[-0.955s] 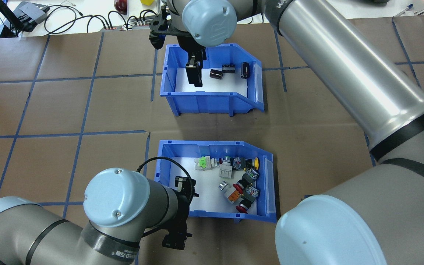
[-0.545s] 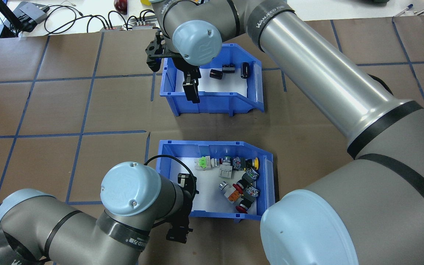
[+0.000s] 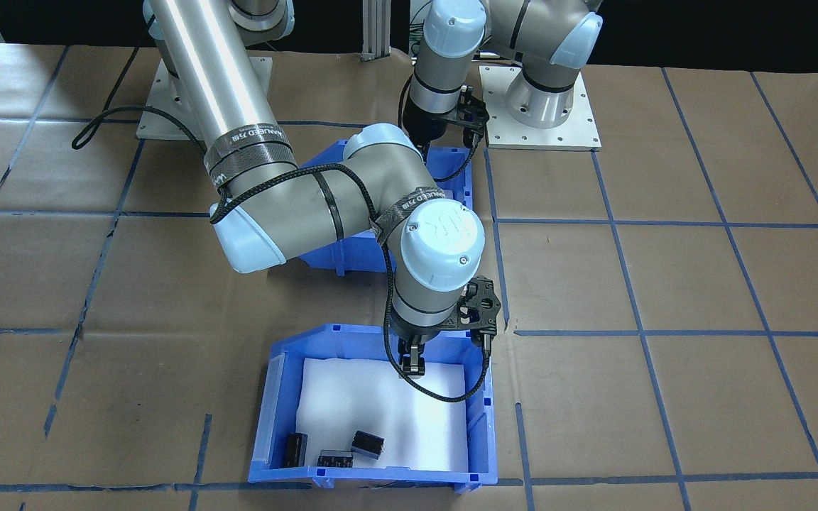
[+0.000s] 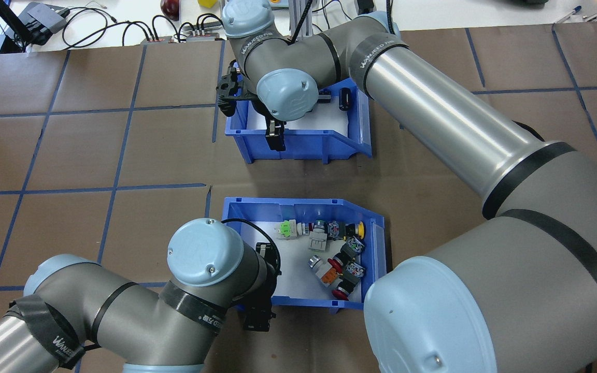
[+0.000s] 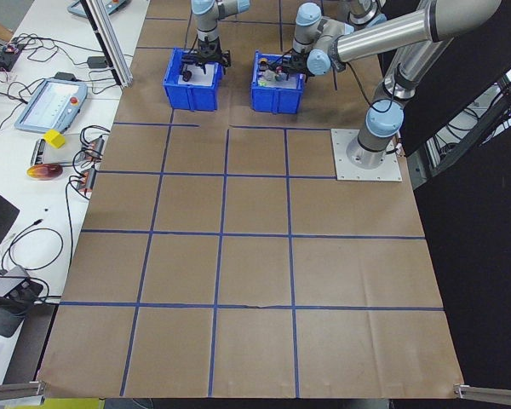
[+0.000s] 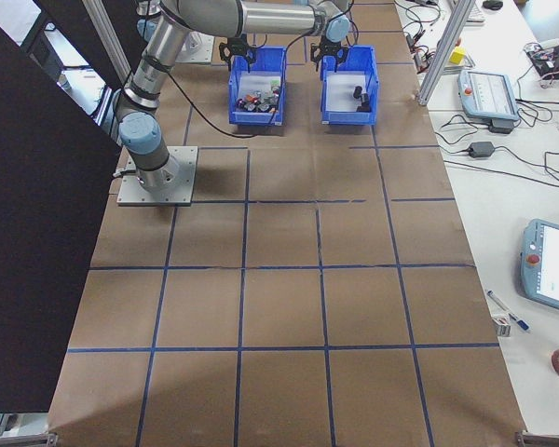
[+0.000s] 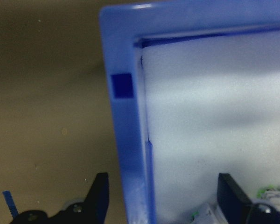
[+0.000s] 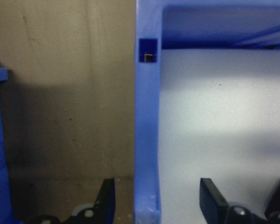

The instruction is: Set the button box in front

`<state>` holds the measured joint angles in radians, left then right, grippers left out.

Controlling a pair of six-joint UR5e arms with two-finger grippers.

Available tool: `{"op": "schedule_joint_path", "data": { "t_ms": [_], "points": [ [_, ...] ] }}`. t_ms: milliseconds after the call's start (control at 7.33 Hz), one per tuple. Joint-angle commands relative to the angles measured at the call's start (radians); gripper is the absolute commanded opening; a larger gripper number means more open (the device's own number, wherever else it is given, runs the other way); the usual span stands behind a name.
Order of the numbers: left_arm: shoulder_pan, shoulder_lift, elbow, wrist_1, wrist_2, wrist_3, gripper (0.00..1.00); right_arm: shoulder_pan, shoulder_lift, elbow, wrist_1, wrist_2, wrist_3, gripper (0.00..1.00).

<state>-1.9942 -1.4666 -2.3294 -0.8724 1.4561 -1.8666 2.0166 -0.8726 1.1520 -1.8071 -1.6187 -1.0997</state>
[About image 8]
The blue bin with capacitors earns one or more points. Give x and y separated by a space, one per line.
147 116

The white foam liner under capacitors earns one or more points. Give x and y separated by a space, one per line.
224 128

